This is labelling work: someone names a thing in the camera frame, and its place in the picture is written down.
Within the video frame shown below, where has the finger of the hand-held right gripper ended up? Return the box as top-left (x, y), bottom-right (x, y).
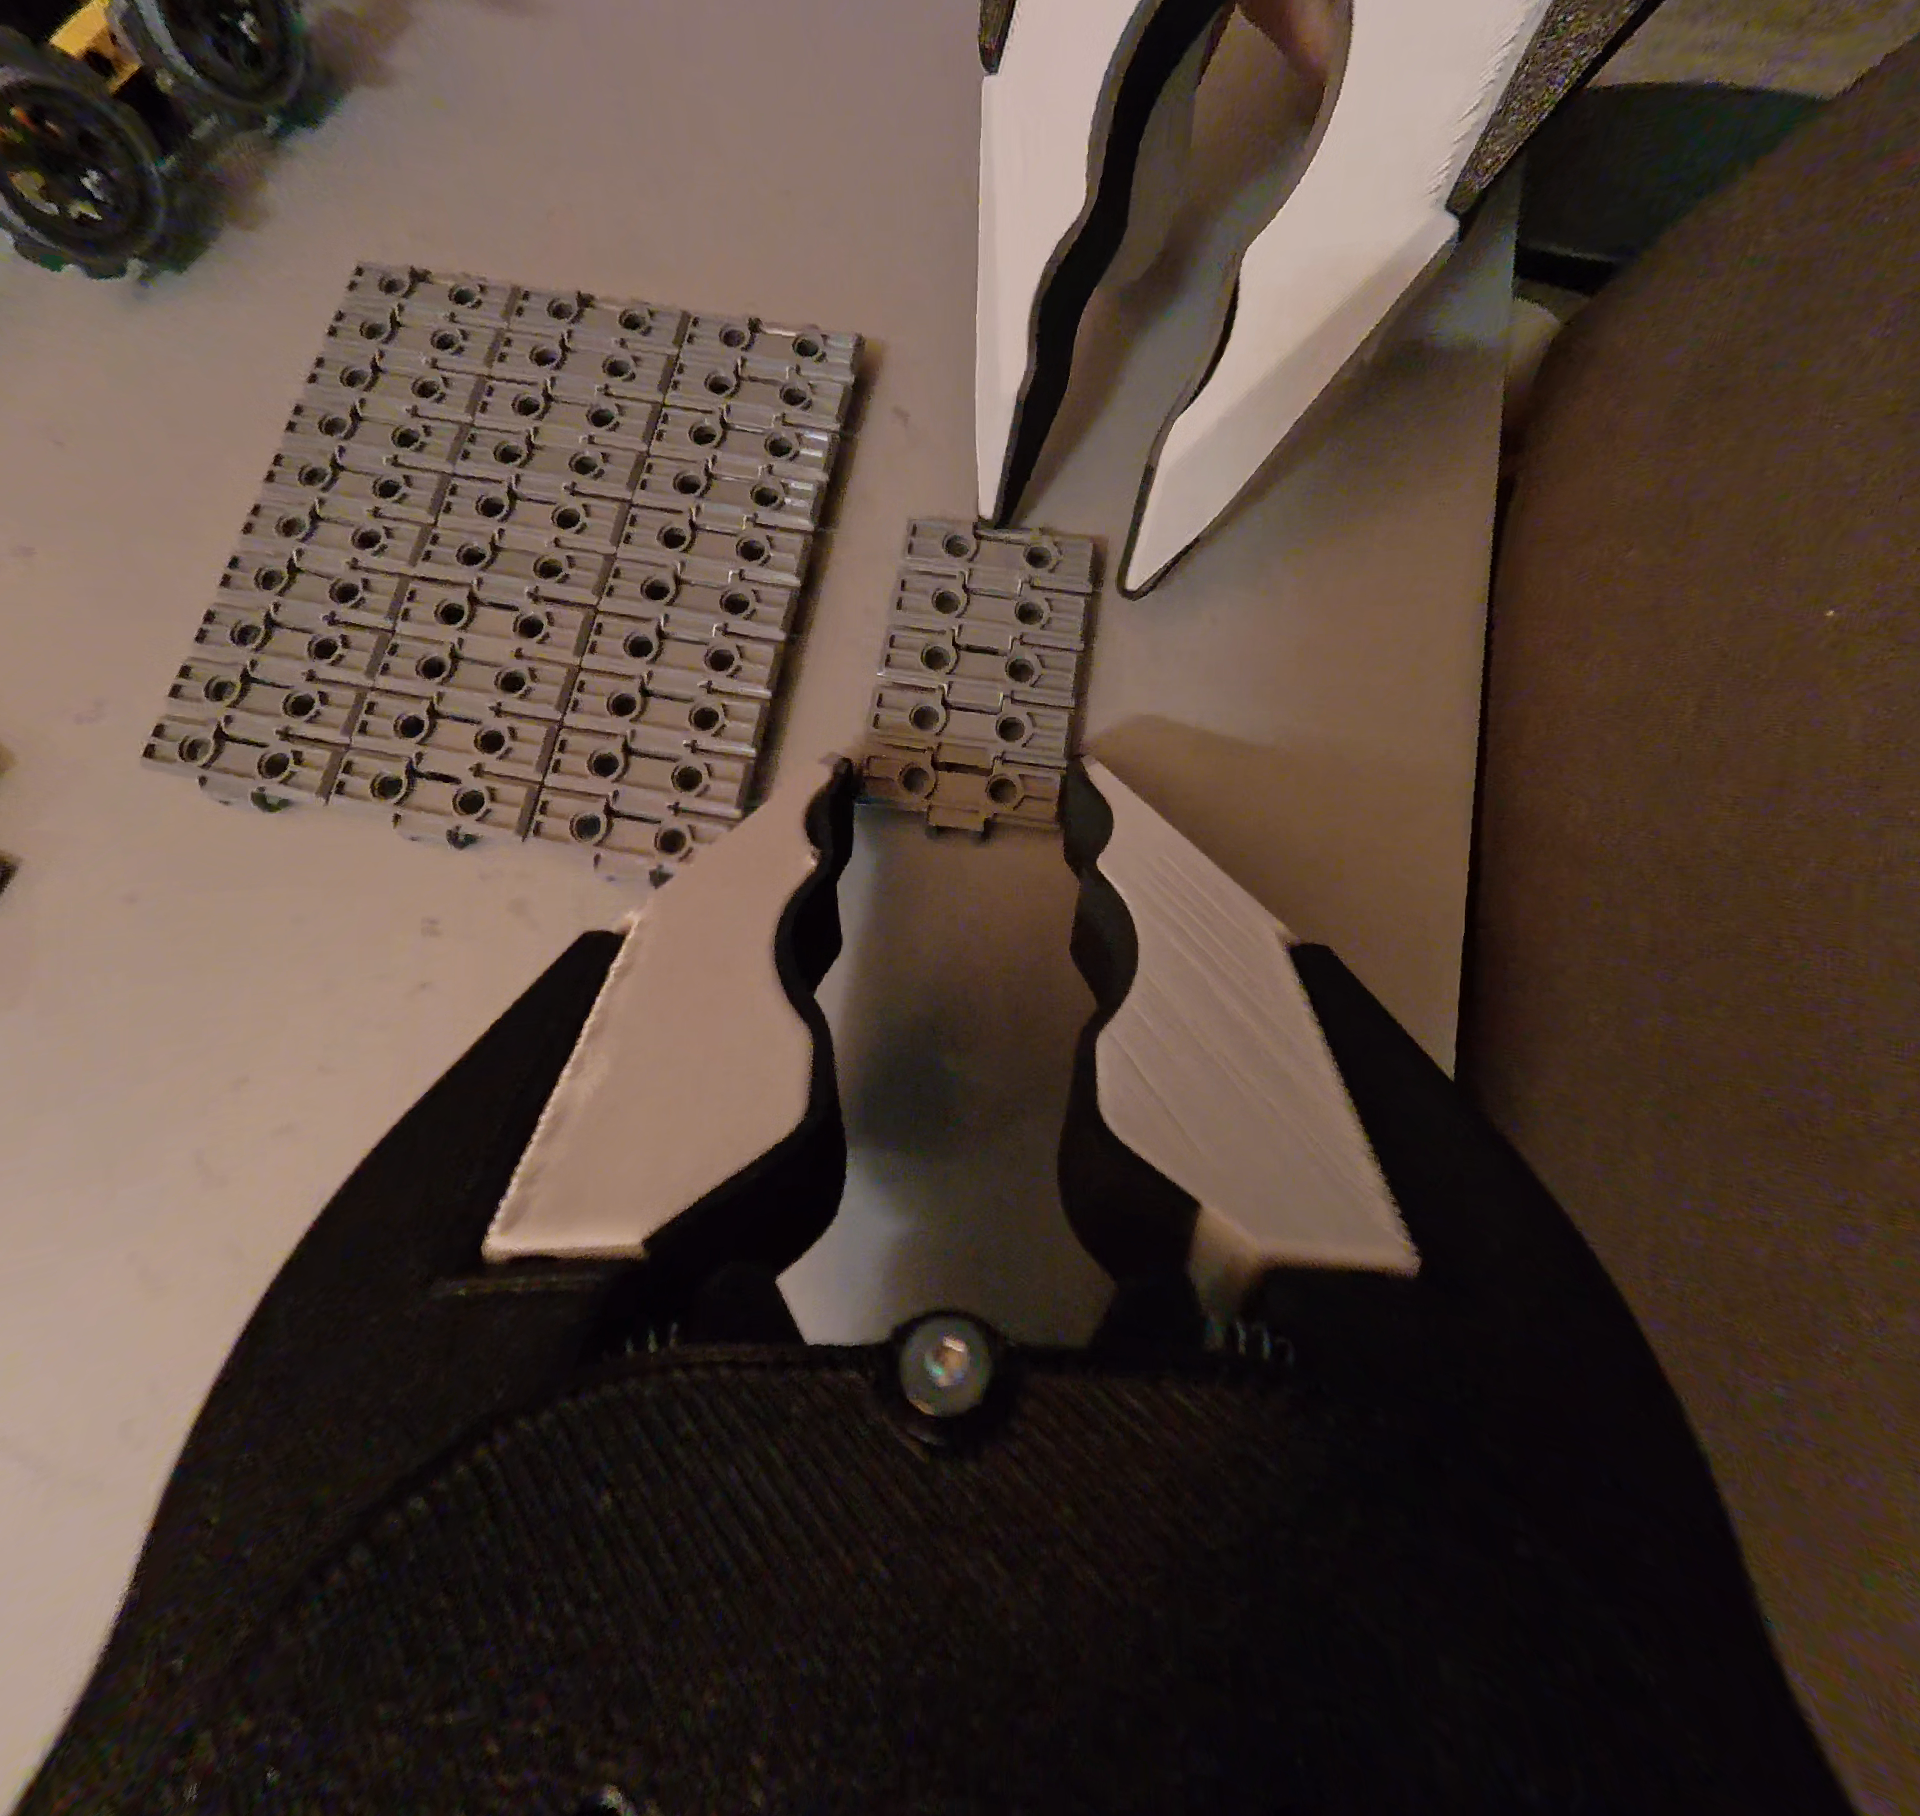
top-left (975, 0), bottom-right (1223, 526)
top-left (1116, 0), bottom-right (1606, 600)

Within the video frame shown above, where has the mat of joined track links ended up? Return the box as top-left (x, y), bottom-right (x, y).
top-left (143, 259), bottom-right (871, 887)

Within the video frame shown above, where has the yellow black toy vehicle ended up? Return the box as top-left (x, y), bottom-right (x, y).
top-left (0, 0), bottom-right (323, 280)

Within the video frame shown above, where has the black mesh chair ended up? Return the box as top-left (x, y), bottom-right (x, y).
top-left (1515, 83), bottom-right (1862, 294)

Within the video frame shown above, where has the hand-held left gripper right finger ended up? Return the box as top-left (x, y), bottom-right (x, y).
top-left (1056, 757), bottom-right (1419, 1319)

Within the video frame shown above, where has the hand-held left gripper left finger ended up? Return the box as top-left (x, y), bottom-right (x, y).
top-left (483, 761), bottom-right (860, 1265)

